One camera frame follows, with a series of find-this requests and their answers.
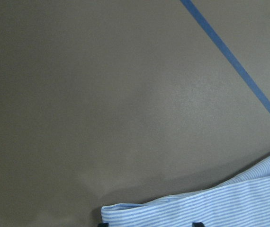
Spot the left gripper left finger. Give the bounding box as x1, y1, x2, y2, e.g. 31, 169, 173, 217
98, 223, 108, 227

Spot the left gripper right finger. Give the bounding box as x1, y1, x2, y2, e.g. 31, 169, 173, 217
192, 222, 203, 227

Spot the light blue striped shirt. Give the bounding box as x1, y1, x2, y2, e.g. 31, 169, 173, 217
101, 156, 270, 227

